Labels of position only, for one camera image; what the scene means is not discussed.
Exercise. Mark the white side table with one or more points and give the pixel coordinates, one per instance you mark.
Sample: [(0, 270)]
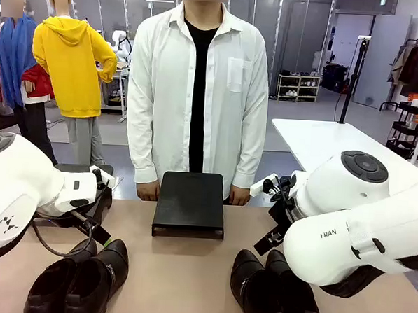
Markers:
[(318, 141)]

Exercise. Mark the grey partition panel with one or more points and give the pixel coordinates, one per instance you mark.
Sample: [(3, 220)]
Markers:
[(386, 60)]

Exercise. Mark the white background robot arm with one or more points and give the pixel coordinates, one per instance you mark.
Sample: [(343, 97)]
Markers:
[(121, 45)]

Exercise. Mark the person in white shirt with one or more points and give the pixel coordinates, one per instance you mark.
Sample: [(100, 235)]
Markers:
[(163, 91)]

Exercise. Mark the bald mannequin in hoodie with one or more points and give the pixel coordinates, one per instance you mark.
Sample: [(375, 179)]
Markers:
[(73, 68)]

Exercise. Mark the mannequin with blue scarf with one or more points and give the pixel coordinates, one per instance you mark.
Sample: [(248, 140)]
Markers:
[(14, 55)]

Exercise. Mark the person's left forearm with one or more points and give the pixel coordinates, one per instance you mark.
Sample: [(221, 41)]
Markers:
[(245, 158)]

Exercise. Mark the clothes rack with coats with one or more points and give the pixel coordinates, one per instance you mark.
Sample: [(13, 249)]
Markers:
[(417, 65)]

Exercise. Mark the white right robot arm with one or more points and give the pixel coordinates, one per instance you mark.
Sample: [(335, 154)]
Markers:
[(330, 247)]

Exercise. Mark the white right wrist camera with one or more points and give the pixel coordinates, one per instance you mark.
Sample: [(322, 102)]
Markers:
[(260, 187)]

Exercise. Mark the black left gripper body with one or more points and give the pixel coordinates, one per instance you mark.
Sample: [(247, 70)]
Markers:
[(58, 218)]

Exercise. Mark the person's left hand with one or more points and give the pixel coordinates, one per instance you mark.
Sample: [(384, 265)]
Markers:
[(240, 201)]

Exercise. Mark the black leather shoe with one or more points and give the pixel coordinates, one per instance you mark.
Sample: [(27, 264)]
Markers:
[(292, 297), (48, 285), (254, 292), (97, 280)]

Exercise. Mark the black utility cart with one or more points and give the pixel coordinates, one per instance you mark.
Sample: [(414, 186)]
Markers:
[(407, 125)]

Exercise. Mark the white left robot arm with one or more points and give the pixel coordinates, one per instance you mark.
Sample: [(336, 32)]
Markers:
[(15, 174)]

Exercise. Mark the person's right forearm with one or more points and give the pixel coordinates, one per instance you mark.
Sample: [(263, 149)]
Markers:
[(147, 153)]

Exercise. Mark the black equipment case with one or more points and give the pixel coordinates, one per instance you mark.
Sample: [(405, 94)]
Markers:
[(334, 77)]

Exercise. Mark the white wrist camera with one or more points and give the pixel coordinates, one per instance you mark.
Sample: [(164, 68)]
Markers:
[(104, 179), (260, 187)]

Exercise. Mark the person's right hand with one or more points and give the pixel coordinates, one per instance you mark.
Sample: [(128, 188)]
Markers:
[(147, 192)]

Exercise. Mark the black tripod pole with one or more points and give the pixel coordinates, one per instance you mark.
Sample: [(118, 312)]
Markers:
[(353, 76)]

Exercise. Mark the pale wooden shoe shelf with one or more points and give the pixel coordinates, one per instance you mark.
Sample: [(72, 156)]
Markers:
[(298, 87)]

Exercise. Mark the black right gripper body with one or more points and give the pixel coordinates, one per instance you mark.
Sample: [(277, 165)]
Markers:
[(283, 211)]

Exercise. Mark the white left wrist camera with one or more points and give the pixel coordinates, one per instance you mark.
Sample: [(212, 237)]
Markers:
[(104, 179)]

